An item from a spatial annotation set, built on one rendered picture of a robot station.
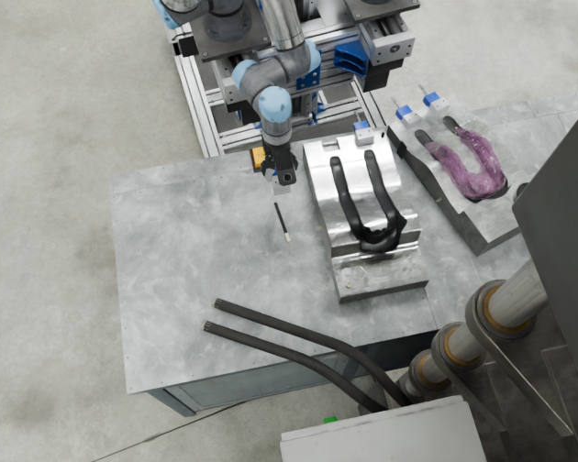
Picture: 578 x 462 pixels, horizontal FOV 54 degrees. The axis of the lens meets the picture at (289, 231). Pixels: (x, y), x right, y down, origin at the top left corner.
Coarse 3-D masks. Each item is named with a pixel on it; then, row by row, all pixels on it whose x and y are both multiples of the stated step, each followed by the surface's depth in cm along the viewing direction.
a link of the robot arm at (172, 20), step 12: (156, 0) 153; (168, 0) 151; (180, 0) 149; (192, 0) 152; (204, 0) 157; (168, 12) 154; (180, 12) 153; (192, 12) 156; (204, 12) 161; (168, 24) 157; (180, 24) 159
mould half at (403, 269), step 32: (320, 160) 174; (352, 160) 174; (384, 160) 174; (320, 192) 170; (352, 192) 170; (320, 224) 172; (384, 224) 160; (416, 224) 160; (352, 256) 164; (384, 256) 164; (416, 256) 164; (352, 288) 160; (384, 288) 160; (416, 288) 166
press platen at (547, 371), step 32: (480, 288) 89; (480, 320) 87; (544, 320) 87; (512, 352) 85; (544, 352) 85; (544, 384) 83; (576, 384) 83; (544, 416) 85; (576, 416) 81; (576, 448) 80
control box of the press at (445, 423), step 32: (384, 416) 88; (416, 416) 88; (448, 416) 88; (288, 448) 86; (320, 448) 86; (352, 448) 86; (384, 448) 86; (416, 448) 86; (448, 448) 86; (480, 448) 86
